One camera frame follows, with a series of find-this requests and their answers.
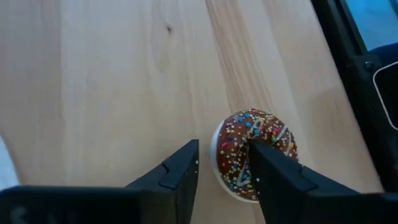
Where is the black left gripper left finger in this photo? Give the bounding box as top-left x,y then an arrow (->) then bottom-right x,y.
124,139 -> 200,224

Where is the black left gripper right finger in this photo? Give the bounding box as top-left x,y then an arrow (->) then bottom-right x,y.
249,139 -> 376,224

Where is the small chocolate sprinkle donut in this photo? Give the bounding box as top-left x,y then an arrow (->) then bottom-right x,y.
210,107 -> 300,204

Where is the black device with white edge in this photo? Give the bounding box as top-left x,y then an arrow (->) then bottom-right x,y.
372,60 -> 398,131

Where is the black aluminium table frame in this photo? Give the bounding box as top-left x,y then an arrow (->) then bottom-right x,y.
310,0 -> 398,194

